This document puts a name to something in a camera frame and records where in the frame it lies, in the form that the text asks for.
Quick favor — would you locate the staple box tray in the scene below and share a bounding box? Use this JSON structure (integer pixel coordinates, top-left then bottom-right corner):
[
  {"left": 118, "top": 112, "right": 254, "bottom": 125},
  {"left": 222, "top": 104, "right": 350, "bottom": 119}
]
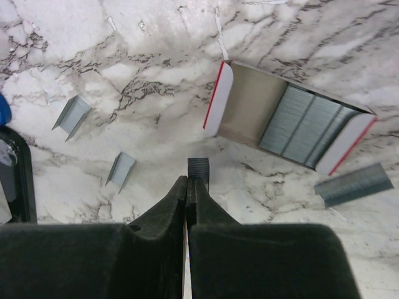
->
[{"left": 203, "top": 60, "right": 377, "bottom": 175}]

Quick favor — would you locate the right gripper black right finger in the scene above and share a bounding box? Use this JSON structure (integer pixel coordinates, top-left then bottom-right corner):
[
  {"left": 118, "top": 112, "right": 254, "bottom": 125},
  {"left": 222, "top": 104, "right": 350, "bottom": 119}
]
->
[{"left": 186, "top": 178, "right": 360, "bottom": 298}]

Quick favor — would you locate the staple strip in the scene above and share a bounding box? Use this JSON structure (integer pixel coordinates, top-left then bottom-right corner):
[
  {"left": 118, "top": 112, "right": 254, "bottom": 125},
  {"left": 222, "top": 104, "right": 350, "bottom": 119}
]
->
[
  {"left": 52, "top": 95, "right": 92, "bottom": 141},
  {"left": 105, "top": 151, "right": 137, "bottom": 194},
  {"left": 314, "top": 163, "right": 393, "bottom": 207},
  {"left": 188, "top": 158, "right": 210, "bottom": 190}
]

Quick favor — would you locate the black stapler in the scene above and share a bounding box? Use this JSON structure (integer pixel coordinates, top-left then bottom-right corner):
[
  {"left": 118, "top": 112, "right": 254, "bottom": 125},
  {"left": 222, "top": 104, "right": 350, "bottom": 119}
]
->
[{"left": 1, "top": 126, "right": 37, "bottom": 224}]

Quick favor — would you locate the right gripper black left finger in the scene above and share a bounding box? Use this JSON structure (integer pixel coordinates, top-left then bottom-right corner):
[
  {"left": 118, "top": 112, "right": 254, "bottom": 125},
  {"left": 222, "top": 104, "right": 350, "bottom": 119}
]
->
[{"left": 1, "top": 176, "right": 188, "bottom": 298}]

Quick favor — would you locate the blue stapler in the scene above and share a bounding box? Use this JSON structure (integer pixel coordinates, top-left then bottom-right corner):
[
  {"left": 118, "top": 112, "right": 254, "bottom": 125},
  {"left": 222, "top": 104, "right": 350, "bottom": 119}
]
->
[{"left": 0, "top": 93, "right": 12, "bottom": 126}]

